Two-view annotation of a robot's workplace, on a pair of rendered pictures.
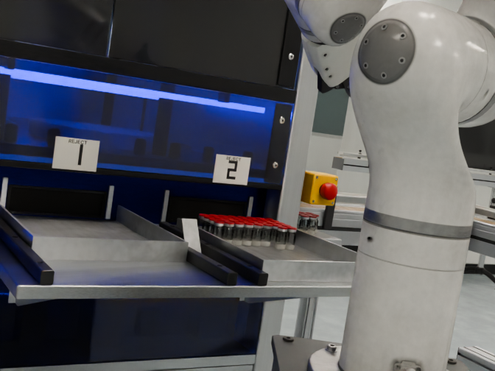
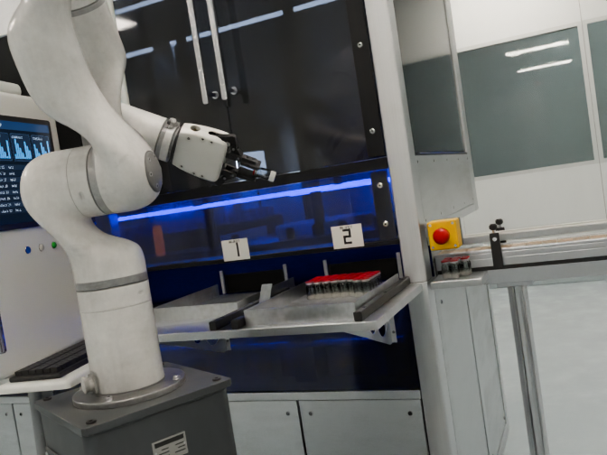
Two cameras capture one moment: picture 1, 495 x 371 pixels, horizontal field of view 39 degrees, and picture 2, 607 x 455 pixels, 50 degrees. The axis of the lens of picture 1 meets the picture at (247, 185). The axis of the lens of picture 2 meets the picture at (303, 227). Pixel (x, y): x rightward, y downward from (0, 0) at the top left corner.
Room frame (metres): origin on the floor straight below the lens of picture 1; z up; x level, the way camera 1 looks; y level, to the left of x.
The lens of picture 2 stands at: (0.43, -1.29, 1.15)
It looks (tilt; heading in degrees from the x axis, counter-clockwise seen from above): 3 degrees down; 55
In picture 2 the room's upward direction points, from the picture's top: 9 degrees counter-clockwise
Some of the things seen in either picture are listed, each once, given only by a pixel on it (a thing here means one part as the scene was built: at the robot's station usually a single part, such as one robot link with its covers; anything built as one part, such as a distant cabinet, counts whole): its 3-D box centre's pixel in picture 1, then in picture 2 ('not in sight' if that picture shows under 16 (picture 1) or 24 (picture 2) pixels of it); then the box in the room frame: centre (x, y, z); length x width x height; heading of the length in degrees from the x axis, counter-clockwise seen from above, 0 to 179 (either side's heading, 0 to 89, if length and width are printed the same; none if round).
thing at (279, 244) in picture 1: (281, 238); (358, 287); (1.42, -0.08, 0.90); 0.02 x 0.02 x 0.05
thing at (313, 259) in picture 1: (274, 248); (327, 298); (1.34, -0.07, 0.90); 0.34 x 0.26 x 0.04; 31
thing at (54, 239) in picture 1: (82, 227); (226, 298); (1.26, 0.28, 0.90); 0.34 x 0.26 x 0.04; 31
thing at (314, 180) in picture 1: (316, 188); (444, 234); (1.66, -0.16, 1.00); 0.08 x 0.07 x 0.07; 31
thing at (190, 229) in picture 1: (202, 243); (256, 301); (1.22, 0.06, 0.91); 0.14 x 0.03 x 0.06; 30
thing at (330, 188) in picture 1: (327, 191); (442, 236); (1.62, -0.18, 0.99); 0.04 x 0.04 x 0.04; 31
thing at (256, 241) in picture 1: (252, 234); (339, 287); (1.41, -0.02, 0.90); 0.18 x 0.02 x 0.05; 121
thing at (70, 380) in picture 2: not in sight; (70, 363); (0.88, 0.51, 0.79); 0.45 x 0.28 x 0.03; 41
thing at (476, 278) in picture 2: (303, 235); (461, 278); (1.71, -0.15, 0.87); 0.14 x 0.13 x 0.02; 31
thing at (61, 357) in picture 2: not in sight; (79, 352); (0.90, 0.49, 0.82); 0.40 x 0.14 x 0.02; 41
